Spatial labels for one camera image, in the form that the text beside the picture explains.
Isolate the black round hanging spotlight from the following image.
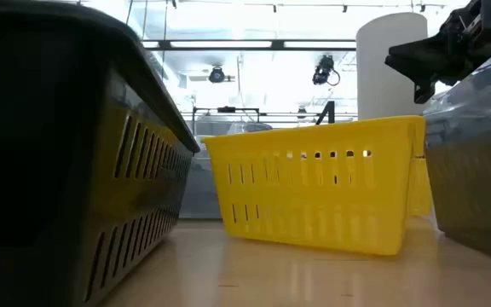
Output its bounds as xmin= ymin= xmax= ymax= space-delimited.
xmin=207 ymin=65 xmax=236 ymax=84

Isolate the yellow slotted plastic basket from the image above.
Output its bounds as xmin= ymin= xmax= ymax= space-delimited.
xmin=201 ymin=114 xmax=426 ymax=257
xmin=407 ymin=155 xmax=434 ymax=217

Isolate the thin black metal frame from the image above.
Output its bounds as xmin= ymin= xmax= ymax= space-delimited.
xmin=192 ymin=105 xmax=262 ymax=125

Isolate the black overhead crossbar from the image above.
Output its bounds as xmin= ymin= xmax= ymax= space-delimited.
xmin=142 ymin=38 xmax=357 ymax=52

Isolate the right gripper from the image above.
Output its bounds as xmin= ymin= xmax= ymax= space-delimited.
xmin=384 ymin=8 xmax=491 ymax=105

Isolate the white shade table lamp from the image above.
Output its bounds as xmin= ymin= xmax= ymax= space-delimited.
xmin=355 ymin=11 xmax=430 ymax=122

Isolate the grey translucent plastic bin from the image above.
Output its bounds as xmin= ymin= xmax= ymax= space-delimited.
xmin=422 ymin=37 xmax=491 ymax=268
xmin=178 ymin=121 xmax=246 ymax=221

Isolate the black slotted plastic basket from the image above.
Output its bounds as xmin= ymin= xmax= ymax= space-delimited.
xmin=0 ymin=0 xmax=201 ymax=307

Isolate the black hanging camera with cable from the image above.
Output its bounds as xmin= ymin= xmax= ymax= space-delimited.
xmin=311 ymin=54 xmax=341 ymax=88

